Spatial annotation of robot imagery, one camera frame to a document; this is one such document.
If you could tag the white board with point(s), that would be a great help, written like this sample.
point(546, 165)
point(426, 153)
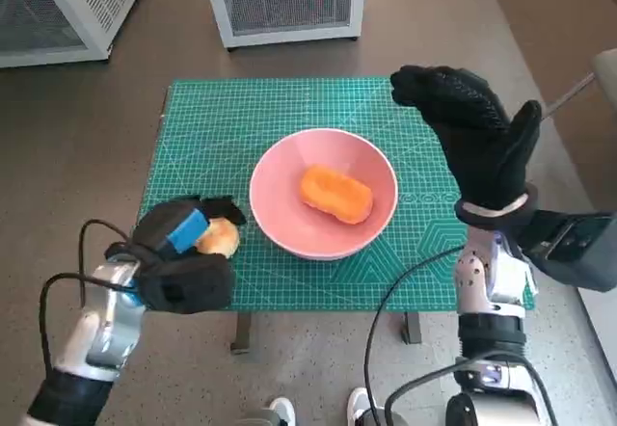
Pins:
point(602, 329)

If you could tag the pink bowl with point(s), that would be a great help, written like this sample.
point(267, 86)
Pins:
point(275, 204)

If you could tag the oblong orange toy bread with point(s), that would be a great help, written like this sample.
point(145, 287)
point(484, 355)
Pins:
point(337, 194)

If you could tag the green cutting mat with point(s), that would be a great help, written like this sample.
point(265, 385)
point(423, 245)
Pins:
point(337, 103)

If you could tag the beige chair with metal leg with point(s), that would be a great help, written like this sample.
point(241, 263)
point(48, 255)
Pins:
point(608, 74)

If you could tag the round toy bread bun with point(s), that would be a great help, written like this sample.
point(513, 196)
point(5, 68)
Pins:
point(224, 240)

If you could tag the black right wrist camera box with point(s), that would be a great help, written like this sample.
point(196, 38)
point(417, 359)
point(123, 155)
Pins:
point(578, 247)

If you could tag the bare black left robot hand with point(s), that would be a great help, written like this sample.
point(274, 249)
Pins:
point(164, 223)

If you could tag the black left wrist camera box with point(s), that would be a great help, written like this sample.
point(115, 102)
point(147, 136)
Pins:
point(193, 281)

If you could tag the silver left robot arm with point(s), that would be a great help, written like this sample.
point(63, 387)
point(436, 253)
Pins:
point(106, 320)

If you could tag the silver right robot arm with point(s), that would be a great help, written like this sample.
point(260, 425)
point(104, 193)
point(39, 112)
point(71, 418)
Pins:
point(489, 329)

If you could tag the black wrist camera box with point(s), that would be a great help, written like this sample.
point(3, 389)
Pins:
point(193, 281)
point(578, 247)

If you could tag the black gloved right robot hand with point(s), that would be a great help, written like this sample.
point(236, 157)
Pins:
point(482, 146)

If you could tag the dark table leg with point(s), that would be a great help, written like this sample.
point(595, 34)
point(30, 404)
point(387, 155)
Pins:
point(241, 334)
point(413, 327)

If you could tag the white shoe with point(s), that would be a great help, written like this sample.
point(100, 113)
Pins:
point(282, 411)
point(360, 404)

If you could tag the wide white mesh cabinet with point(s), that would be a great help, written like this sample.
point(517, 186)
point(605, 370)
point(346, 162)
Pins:
point(58, 11)

